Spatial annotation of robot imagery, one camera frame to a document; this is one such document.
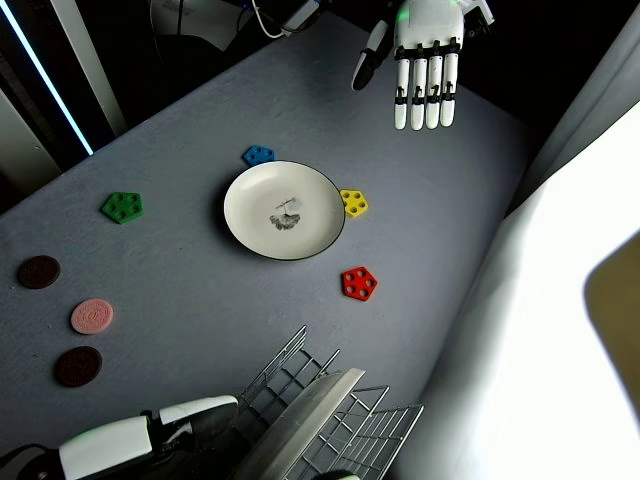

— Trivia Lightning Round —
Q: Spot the white rounded machine housing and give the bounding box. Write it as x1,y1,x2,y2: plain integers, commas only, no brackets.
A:
149,0,254,51

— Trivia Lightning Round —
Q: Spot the blue pentagon block with holes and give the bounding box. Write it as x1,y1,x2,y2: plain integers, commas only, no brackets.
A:
242,144,276,168

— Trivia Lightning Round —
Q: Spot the grey power adapter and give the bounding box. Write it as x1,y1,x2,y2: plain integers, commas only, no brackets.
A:
282,0,321,34

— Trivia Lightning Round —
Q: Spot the white cable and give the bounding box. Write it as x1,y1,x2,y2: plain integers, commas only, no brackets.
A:
251,0,287,41

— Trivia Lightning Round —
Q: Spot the white plate leaf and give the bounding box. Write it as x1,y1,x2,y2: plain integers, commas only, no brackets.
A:
233,367,367,480
222,159,347,262

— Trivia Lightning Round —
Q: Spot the glowing light strip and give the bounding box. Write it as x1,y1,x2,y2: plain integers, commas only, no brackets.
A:
0,0,96,157

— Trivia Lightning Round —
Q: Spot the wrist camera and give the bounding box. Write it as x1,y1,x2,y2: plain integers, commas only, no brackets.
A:
462,0,497,39

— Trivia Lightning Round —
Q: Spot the white backdrop curtain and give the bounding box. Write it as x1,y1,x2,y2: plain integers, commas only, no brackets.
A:
387,0,640,480

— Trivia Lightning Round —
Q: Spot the olive rounded panel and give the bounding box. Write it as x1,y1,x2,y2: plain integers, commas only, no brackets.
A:
582,234,640,404

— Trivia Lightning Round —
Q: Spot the red pentagon block with holes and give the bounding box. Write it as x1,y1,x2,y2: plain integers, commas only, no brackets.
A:
341,265,380,303

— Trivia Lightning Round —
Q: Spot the green pentagon block with holes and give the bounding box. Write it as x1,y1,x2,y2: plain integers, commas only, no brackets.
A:
100,191,145,225

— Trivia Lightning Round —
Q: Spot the pink round cookie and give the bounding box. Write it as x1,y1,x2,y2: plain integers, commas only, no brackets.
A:
70,298,115,336

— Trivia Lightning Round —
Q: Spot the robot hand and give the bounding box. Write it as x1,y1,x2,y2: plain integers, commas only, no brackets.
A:
351,0,466,132
0,394,241,480

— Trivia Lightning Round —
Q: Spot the yellow pentagon block with holes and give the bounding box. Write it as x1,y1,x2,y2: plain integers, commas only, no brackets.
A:
339,188,372,221

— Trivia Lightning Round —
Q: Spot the grey table cloth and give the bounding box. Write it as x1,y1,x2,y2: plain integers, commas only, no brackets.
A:
0,17,532,480

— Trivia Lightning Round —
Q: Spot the dark brown round cookie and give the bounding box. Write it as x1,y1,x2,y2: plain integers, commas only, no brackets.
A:
54,345,104,389
16,254,62,291

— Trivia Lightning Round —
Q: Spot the metal wire dish rack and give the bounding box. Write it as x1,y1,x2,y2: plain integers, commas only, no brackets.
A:
234,324,425,480

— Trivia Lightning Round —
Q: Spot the white frame post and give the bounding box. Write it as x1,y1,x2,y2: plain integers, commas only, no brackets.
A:
49,0,129,137

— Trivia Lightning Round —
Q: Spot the pale cabinet panel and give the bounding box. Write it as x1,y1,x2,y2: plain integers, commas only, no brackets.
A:
0,87,64,190

